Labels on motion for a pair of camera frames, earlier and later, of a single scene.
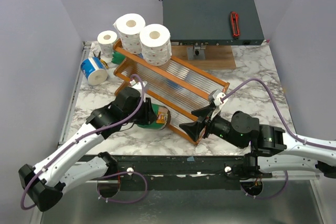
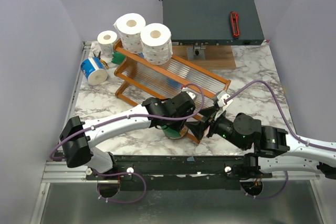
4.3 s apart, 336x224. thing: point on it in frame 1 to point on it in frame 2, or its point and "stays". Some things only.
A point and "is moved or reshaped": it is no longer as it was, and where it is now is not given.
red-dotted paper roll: [156, 44] stays
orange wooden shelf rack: [180, 87] stays
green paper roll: [163, 119] is moved or reshaped
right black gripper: [206, 122] stays
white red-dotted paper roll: [128, 27] stays
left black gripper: [149, 116] to [177, 127]
